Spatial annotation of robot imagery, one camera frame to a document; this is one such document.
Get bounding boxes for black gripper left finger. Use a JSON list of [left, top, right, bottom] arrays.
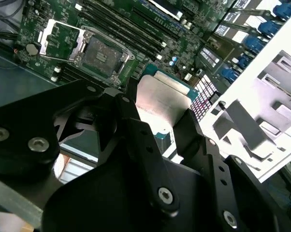
[[0, 77, 181, 228]]

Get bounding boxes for metal socket cover frame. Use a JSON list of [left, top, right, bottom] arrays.
[[38, 19, 87, 64]]

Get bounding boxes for silver topped CPU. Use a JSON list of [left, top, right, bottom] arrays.
[[135, 63, 201, 155]]

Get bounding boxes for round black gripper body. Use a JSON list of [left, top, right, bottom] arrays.
[[40, 154, 224, 232]]

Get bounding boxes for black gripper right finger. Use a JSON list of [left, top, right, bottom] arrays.
[[173, 108, 289, 232]]

